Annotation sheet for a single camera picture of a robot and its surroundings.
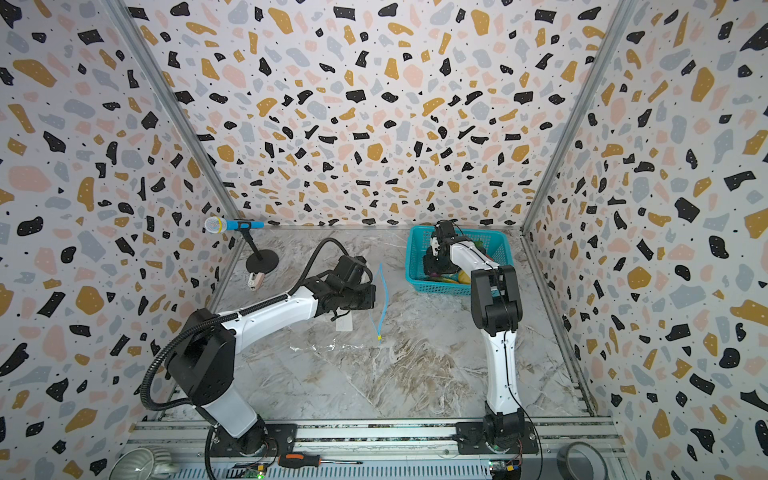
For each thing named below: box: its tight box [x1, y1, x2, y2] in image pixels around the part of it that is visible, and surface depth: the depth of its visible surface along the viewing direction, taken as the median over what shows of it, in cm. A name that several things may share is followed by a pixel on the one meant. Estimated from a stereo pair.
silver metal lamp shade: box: [109, 446, 172, 480], surface depth 69 cm
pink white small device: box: [248, 272, 265, 291], surface depth 105 cm
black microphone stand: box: [237, 221, 280, 274], surface depth 112 cm
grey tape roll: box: [556, 441, 610, 480], surface depth 71 cm
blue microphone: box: [204, 217, 265, 234], surface depth 89 cm
